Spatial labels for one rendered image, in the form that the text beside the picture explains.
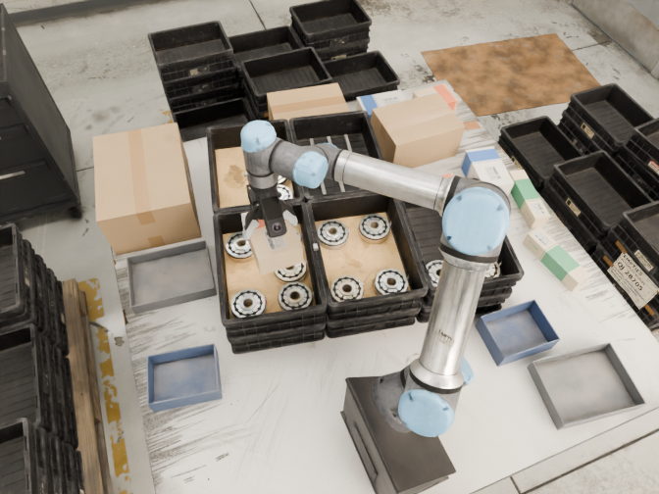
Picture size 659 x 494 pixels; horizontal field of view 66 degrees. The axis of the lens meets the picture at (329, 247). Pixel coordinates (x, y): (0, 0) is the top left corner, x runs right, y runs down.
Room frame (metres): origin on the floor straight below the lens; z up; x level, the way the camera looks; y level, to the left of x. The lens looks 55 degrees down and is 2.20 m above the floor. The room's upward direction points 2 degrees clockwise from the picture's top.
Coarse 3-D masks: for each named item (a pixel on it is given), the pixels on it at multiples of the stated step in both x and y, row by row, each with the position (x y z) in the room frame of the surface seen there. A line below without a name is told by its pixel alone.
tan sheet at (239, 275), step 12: (300, 228) 1.01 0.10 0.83; (228, 264) 0.86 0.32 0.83; (240, 264) 0.86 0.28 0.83; (252, 264) 0.86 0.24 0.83; (228, 276) 0.81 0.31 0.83; (240, 276) 0.81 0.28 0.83; (252, 276) 0.81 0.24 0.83; (264, 276) 0.82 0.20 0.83; (228, 288) 0.77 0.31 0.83; (240, 288) 0.77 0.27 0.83; (252, 288) 0.77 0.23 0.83; (264, 288) 0.77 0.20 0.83; (276, 288) 0.78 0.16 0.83; (312, 288) 0.78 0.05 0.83; (228, 300) 0.73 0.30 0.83; (276, 300) 0.73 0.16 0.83
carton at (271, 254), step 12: (264, 228) 0.79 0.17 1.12; (288, 228) 0.79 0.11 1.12; (252, 240) 0.75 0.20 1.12; (264, 240) 0.75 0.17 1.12; (276, 240) 0.75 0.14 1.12; (288, 240) 0.76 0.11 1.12; (252, 252) 0.76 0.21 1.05; (264, 252) 0.72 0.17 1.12; (276, 252) 0.72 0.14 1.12; (288, 252) 0.72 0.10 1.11; (300, 252) 0.74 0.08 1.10; (264, 264) 0.70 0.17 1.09; (276, 264) 0.71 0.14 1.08; (288, 264) 0.72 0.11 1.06
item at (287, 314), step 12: (300, 204) 1.03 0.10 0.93; (216, 216) 0.97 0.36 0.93; (216, 228) 0.93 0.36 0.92; (216, 240) 0.88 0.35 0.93; (312, 240) 0.89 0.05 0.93; (216, 252) 0.83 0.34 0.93; (312, 252) 0.85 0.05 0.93; (324, 300) 0.69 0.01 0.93; (276, 312) 0.64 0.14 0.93; (288, 312) 0.64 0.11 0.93; (300, 312) 0.65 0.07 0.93; (312, 312) 0.65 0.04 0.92; (228, 324) 0.60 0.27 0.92; (240, 324) 0.61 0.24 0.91
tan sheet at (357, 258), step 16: (352, 224) 1.04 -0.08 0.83; (352, 240) 0.97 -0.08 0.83; (384, 240) 0.98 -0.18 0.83; (336, 256) 0.91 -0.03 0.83; (352, 256) 0.91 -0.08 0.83; (368, 256) 0.91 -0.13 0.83; (384, 256) 0.91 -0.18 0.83; (336, 272) 0.84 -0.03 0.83; (352, 272) 0.84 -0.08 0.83; (368, 272) 0.85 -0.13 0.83; (368, 288) 0.79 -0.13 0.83
